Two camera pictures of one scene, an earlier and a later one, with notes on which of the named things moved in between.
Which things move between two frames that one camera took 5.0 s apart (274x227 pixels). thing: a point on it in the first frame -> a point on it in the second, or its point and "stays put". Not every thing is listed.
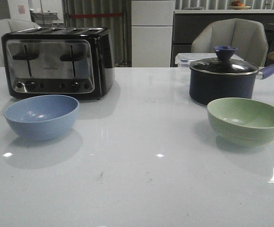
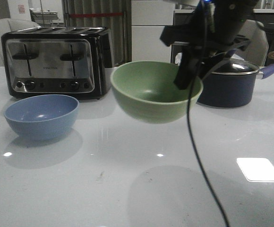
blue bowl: x=46 y=117 stays put
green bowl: x=245 y=122 -> x=146 y=91
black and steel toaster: x=78 y=62 stays put
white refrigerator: x=152 y=24 stays put
